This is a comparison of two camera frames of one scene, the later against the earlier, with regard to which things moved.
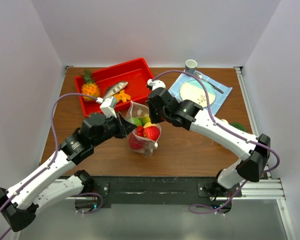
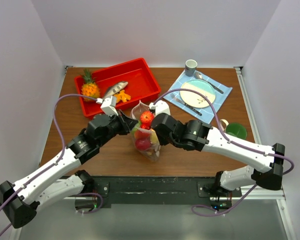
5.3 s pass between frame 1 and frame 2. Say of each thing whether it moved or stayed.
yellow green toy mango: moved
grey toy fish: stayed
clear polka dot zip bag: moved
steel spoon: stayed
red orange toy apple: moved
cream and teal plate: stayed
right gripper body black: moved
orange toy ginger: stayed
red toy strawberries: moved
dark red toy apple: moved
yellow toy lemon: moved
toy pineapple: stayed
